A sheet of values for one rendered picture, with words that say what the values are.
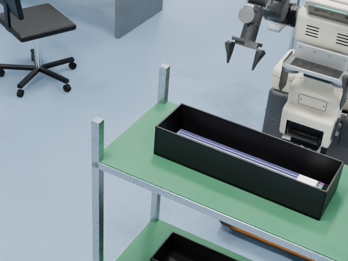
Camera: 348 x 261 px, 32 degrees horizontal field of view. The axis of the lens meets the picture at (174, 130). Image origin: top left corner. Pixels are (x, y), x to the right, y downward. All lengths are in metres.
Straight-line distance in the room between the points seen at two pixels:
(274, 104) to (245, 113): 1.05
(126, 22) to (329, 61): 2.62
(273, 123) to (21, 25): 1.78
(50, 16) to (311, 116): 2.10
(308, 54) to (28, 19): 2.14
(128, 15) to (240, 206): 3.18
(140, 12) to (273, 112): 2.25
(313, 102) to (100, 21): 2.81
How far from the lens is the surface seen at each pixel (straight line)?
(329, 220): 1.90
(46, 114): 3.94
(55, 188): 3.37
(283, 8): 2.39
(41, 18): 4.12
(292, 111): 2.64
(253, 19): 2.15
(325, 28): 2.48
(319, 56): 2.51
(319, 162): 1.97
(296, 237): 1.82
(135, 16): 4.98
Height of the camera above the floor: 2.18
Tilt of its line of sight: 35 degrees down
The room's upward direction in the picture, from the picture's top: 5 degrees clockwise
